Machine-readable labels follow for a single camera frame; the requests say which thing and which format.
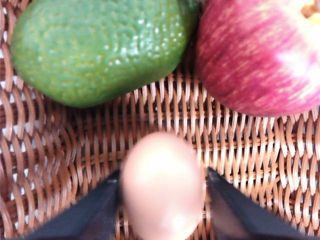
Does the red yellow apple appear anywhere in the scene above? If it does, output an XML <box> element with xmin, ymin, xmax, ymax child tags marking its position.
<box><xmin>196</xmin><ymin>0</ymin><xmax>320</xmax><ymax>117</ymax></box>

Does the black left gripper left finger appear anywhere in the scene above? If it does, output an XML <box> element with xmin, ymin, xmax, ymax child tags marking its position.
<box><xmin>20</xmin><ymin>169</ymin><xmax>122</xmax><ymax>240</ymax></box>

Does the beige egg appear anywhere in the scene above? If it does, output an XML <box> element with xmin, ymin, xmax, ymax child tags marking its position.
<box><xmin>121</xmin><ymin>131</ymin><xmax>206</xmax><ymax>240</ymax></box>

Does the green avocado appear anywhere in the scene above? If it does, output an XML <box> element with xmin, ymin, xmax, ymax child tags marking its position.
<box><xmin>11</xmin><ymin>0</ymin><xmax>201</xmax><ymax>108</ymax></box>

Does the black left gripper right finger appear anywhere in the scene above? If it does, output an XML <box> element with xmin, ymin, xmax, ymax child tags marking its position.
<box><xmin>206</xmin><ymin>167</ymin><xmax>317</xmax><ymax>240</ymax></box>

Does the brown wicker basket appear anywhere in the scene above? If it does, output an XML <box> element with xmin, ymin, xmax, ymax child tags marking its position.
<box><xmin>0</xmin><ymin>0</ymin><xmax>320</xmax><ymax>240</ymax></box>

